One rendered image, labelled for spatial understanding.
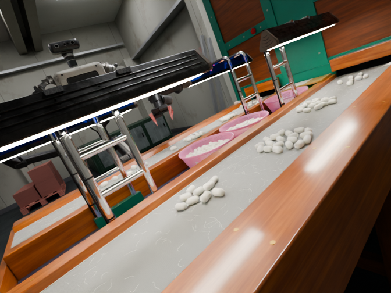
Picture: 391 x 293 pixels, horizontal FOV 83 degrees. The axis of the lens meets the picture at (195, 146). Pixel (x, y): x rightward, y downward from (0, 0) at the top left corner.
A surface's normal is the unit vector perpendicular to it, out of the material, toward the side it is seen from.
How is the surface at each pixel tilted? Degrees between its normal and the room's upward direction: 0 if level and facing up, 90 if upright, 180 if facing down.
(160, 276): 0
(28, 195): 90
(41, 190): 90
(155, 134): 90
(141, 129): 90
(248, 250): 0
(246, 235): 0
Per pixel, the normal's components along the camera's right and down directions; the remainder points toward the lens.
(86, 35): 0.52, 0.00
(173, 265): -0.38, -0.90
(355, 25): -0.72, 0.43
